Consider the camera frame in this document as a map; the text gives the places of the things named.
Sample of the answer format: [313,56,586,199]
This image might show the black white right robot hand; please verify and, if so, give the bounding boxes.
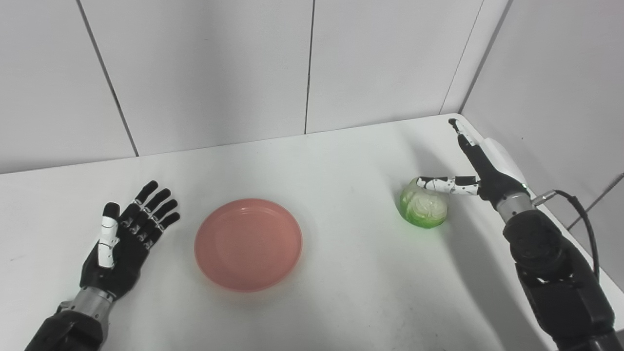
[417,118,529,210]

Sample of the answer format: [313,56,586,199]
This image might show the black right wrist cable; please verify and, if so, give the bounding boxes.
[531,189,601,281]

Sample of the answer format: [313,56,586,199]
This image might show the green white cabbage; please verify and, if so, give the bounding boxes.
[399,177,449,229]

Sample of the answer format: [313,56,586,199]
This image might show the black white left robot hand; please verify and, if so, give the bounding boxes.
[79,180,181,300]

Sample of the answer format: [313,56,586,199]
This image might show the pink round plate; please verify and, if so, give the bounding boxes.
[194,198,303,293]

